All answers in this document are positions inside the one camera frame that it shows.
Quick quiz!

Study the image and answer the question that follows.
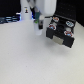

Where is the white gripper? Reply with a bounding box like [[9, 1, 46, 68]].
[[32, 0, 56, 26]]

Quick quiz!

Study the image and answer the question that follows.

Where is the black kcup holder box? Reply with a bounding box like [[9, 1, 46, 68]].
[[46, 15, 76, 48]]

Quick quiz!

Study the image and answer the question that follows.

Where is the white kcup with green lid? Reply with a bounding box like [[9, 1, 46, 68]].
[[35, 24, 43, 35]]

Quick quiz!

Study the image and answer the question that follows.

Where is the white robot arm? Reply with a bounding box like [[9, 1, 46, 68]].
[[33, 0, 57, 29]]

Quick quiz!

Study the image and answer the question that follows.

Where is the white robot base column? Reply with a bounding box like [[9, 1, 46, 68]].
[[20, 0, 31, 20]]

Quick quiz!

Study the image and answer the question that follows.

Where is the dark background equipment left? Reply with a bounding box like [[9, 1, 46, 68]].
[[0, 13, 20, 24]]

